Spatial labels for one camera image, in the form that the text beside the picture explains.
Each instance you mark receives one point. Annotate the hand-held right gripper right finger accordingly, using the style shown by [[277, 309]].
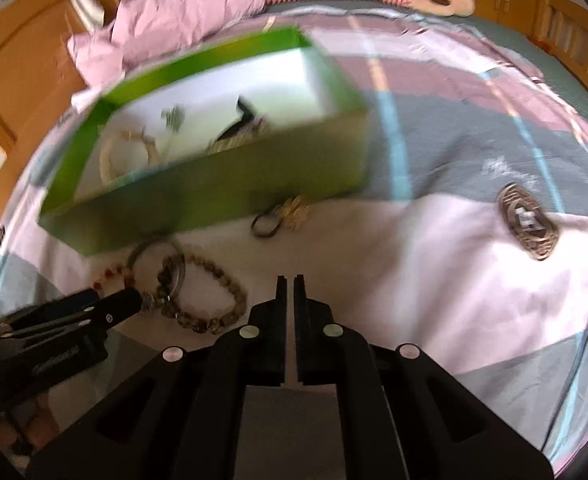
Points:
[[300, 291]]

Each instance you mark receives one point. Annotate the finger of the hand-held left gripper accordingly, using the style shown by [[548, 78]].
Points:
[[54, 309], [121, 305]]

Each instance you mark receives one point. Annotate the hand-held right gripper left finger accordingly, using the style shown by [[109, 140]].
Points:
[[280, 291]]

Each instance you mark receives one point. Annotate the silver bangle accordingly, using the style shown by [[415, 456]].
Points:
[[180, 275]]

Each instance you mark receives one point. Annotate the green cardboard box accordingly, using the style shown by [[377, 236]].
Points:
[[224, 185]]

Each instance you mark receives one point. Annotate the black wristwatch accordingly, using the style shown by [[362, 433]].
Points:
[[244, 110]]

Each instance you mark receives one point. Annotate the clear crystal ornament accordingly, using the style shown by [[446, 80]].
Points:
[[174, 119]]

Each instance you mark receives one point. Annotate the gold brooch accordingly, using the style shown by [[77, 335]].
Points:
[[296, 212]]

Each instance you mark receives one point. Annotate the printed patchwork bed sheet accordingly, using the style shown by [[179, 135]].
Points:
[[448, 260]]

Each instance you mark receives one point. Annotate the wooden headboard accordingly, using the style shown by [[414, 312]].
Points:
[[24, 60]]

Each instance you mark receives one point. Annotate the pink quilt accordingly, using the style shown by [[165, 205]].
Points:
[[174, 10]]

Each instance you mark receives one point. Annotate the wooden footboard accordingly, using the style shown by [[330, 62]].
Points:
[[568, 30]]

